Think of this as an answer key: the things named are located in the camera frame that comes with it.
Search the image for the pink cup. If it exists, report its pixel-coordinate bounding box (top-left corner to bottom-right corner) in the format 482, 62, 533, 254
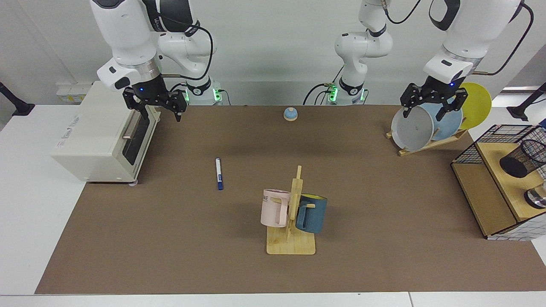
260, 189, 291, 228

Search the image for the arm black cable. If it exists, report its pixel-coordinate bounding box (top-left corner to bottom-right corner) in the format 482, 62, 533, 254
160, 23, 215, 81
484, 2, 534, 76

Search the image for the light blue plate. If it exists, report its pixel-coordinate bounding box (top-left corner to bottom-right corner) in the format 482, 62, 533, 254
422, 102, 463, 141

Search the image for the grey plate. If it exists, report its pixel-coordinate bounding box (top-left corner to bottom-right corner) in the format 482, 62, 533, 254
391, 104, 435, 152

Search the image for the wire basket with wooden floor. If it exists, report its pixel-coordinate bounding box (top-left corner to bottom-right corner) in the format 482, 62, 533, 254
451, 124, 546, 240

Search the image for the wooden cup stand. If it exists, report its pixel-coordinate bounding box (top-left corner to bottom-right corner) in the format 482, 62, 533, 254
266, 165, 317, 255

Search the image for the dark blue cup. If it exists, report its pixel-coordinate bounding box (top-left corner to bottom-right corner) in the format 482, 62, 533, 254
295, 194, 328, 234

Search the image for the wooden plate rack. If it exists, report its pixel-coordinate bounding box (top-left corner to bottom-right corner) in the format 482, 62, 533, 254
386, 128, 468, 157

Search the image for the black mesh pen holder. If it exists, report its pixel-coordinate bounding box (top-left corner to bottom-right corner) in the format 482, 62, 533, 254
499, 139, 546, 179

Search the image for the brown table cloth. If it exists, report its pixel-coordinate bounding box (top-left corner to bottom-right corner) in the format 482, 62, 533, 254
35, 104, 546, 295

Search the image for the pale toaster oven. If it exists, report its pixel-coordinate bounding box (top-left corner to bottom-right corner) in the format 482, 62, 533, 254
50, 81, 162, 185

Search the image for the yellow plate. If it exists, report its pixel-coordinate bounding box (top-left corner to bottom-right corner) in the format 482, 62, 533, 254
457, 82, 492, 130

